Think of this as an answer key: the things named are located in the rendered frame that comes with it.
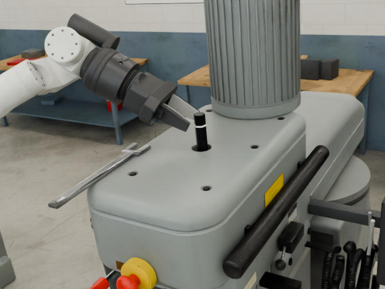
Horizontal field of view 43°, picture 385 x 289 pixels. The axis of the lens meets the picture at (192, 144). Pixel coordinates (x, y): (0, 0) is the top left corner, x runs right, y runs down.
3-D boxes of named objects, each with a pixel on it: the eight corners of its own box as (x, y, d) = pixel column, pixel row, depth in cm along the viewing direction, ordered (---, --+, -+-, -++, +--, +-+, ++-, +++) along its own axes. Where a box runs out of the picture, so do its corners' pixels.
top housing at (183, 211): (213, 310, 74) (205, 221, 68) (85, 266, 88) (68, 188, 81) (311, 176, 111) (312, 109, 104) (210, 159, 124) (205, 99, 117)
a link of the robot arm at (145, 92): (165, 114, 98) (114, 86, 99) (184, 74, 94) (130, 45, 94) (141, 139, 87) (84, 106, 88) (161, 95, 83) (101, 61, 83)
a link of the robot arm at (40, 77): (91, 54, 88) (27, 92, 88) (102, 66, 97) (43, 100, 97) (74, 24, 89) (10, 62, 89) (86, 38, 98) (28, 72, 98)
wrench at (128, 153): (62, 211, 74) (61, 206, 74) (43, 206, 76) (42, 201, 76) (150, 148, 94) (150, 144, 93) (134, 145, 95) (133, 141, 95)
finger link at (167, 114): (185, 133, 89) (156, 116, 89) (192, 119, 87) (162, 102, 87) (183, 136, 87) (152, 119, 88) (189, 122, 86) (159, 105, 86)
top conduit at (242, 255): (242, 282, 73) (241, 264, 72) (217, 275, 75) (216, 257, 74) (329, 160, 108) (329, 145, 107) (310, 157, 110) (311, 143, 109)
